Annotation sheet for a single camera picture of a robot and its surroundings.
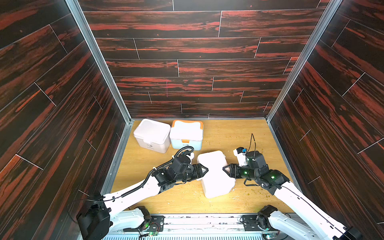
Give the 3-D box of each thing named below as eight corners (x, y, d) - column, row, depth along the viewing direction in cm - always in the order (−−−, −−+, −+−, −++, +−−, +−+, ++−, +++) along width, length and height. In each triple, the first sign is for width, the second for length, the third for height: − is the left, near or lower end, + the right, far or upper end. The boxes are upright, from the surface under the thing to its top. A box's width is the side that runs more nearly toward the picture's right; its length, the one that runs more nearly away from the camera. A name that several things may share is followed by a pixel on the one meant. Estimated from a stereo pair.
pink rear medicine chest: (137, 148, 105) (131, 135, 93) (148, 132, 114) (143, 118, 103) (167, 156, 100) (163, 143, 89) (175, 138, 110) (173, 125, 98)
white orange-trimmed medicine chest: (172, 151, 103) (169, 138, 91) (173, 134, 113) (171, 120, 101) (202, 151, 103) (204, 138, 91) (201, 134, 113) (202, 120, 101)
